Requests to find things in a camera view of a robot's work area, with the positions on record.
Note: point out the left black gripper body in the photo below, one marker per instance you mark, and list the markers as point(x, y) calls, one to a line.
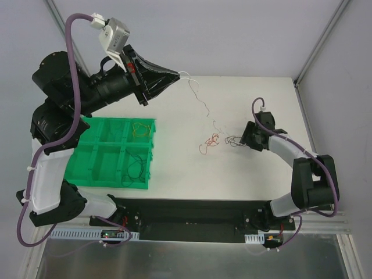
point(137, 80)

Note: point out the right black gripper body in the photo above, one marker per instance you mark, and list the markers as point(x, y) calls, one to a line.
point(250, 134)

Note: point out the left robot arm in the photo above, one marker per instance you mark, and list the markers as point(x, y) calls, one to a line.
point(57, 125)

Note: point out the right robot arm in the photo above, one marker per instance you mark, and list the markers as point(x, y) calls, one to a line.
point(314, 184)

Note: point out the green compartment tray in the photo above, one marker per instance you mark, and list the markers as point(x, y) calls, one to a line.
point(113, 153)

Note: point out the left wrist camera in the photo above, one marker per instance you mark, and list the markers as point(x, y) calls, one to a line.
point(113, 37)

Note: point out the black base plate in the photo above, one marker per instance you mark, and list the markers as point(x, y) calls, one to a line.
point(196, 220)

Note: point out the left aluminium frame post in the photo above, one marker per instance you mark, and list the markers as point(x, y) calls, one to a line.
point(59, 22)

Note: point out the aluminium frame post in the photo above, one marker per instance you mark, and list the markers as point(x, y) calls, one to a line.
point(59, 22)
point(321, 41)

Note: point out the right white cable duct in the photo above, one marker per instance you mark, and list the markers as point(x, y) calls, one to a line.
point(254, 239)

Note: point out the white cable duct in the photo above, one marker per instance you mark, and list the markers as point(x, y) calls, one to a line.
point(254, 239)
point(89, 234)

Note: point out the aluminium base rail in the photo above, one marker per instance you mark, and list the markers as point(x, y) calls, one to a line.
point(313, 223)

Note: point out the right aluminium frame post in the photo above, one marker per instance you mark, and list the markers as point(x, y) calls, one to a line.
point(321, 41)

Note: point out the left white cable duct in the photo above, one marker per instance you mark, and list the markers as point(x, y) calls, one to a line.
point(89, 234)

